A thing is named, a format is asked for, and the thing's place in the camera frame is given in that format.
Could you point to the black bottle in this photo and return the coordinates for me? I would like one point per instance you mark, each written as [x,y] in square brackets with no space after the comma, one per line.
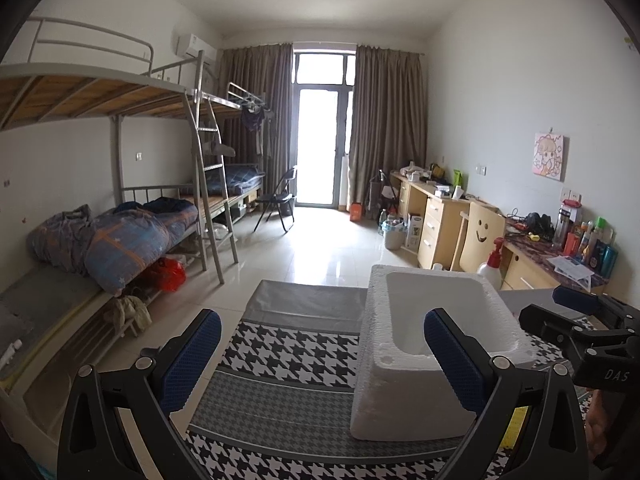
[595,259]

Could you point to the wooden desk with patterned cover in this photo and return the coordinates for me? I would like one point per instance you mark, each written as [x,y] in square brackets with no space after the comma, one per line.
[525,265]

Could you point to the metal bunk ladder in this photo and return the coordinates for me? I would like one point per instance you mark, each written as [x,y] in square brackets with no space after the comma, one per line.
[207,130]

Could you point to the teal bottle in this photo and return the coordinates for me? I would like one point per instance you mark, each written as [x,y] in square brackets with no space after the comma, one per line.
[610,260]

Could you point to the green cap bottle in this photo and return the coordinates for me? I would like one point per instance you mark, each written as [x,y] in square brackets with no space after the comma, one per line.
[598,232]

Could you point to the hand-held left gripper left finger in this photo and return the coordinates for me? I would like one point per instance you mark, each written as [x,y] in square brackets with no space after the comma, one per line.
[195,360]

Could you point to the black metal rack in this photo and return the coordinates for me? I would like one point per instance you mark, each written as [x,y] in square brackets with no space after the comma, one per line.
[382,195]

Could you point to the white spray bottle red top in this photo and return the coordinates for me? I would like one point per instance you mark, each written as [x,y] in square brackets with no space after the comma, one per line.
[492,272]

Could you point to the person's right hand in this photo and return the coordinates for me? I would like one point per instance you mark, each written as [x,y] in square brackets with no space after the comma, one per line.
[595,430]

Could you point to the purple patterned blanket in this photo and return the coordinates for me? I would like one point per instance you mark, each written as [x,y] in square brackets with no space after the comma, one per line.
[60,240]

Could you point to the glass balcony door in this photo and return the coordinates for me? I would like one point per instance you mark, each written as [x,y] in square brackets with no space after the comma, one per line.
[320,135]

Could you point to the black folding chair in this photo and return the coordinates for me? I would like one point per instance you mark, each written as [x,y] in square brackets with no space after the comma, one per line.
[277,197]

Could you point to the grey metal bunk bed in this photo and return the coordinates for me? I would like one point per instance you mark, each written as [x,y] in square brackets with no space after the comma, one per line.
[75,72]
[235,107]

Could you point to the green paper bag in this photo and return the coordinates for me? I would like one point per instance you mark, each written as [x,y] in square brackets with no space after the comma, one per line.
[457,179]

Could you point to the dark blue plaid bedding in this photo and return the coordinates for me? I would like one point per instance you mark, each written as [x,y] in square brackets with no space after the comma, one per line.
[235,177]

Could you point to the wooden chair with smiley face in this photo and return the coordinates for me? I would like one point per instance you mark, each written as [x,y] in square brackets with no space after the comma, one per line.
[482,232]

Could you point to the blue plaid duvet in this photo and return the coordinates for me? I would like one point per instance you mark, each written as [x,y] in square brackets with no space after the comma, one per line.
[130,245]

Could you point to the houndstooth tablecloth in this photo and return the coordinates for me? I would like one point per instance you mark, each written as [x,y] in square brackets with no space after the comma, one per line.
[280,355]

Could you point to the cartoon wall poster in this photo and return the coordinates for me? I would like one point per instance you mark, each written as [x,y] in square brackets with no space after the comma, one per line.
[550,157]

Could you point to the grey mattress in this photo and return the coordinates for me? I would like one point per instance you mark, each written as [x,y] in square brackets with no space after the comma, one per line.
[45,310]

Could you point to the wooden desk with drawers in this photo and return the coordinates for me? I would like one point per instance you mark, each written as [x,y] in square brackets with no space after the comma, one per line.
[435,230]

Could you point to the white bucket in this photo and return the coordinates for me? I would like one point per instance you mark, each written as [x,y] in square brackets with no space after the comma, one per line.
[394,237]

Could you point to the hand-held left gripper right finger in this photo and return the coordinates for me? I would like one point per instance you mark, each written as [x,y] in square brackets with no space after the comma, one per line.
[455,360]

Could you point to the white foam box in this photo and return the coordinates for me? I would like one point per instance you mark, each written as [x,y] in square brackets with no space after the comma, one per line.
[400,390]

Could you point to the yellowish rag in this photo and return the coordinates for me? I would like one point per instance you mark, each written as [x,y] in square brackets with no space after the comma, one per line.
[127,312]

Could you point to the orange floor item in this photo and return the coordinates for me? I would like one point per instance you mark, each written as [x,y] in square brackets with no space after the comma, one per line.
[356,212]

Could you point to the white wall switches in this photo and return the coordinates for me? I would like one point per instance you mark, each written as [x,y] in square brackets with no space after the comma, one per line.
[570,194]

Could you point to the grey folded cloth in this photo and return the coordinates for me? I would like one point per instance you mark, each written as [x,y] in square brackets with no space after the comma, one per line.
[217,149]

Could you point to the red lid jar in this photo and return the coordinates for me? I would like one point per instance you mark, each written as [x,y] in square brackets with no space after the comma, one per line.
[572,205]

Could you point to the wall hook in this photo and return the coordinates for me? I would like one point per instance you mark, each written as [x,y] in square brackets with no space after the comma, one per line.
[627,41]

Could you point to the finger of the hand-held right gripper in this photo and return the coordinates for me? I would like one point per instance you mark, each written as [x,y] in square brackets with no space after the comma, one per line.
[575,300]
[550,327]

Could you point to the red carton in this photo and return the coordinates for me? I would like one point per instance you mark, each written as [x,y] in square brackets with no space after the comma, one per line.
[573,246]

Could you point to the brown curtain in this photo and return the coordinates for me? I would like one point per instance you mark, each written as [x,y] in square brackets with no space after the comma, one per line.
[260,100]
[390,120]

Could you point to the dark thermos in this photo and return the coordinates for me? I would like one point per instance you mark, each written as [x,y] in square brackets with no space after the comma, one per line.
[562,225]

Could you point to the red plastic bag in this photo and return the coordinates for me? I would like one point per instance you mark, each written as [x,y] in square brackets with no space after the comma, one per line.
[167,275]

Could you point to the black headphones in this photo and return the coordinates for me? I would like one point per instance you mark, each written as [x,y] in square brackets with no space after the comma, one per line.
[539,225]

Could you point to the white air conditioner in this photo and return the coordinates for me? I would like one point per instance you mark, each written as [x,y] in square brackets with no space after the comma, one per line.
[195,49]

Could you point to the white green carton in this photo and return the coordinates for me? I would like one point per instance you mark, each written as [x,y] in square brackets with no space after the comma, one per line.
[414,232]

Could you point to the hanging dark clothes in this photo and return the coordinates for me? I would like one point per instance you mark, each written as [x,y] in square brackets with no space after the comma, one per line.
[252,120]

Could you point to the printed papers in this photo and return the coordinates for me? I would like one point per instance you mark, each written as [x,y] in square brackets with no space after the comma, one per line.
[570,270]

